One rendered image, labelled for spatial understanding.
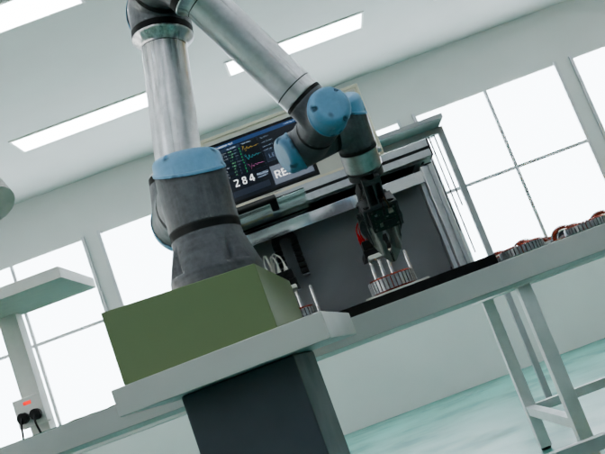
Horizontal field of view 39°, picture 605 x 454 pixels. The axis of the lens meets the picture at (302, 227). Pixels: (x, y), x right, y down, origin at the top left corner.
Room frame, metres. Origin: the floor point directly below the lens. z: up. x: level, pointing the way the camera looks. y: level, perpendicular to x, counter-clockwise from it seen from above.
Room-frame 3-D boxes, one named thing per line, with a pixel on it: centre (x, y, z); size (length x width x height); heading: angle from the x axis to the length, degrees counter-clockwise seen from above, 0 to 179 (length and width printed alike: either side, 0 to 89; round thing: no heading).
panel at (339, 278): (2.22, -0.03, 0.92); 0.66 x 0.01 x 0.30; 91
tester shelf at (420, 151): (2.29, -0.03, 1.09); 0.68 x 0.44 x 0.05; 91
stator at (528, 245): (2.10, -0.49, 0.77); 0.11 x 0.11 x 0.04
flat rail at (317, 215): (2.07, -0.03, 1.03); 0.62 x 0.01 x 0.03; 91
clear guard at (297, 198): (1.97, 0.09, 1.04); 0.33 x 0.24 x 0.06; 1
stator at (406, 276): (1.97, -0.15, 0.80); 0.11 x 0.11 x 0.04
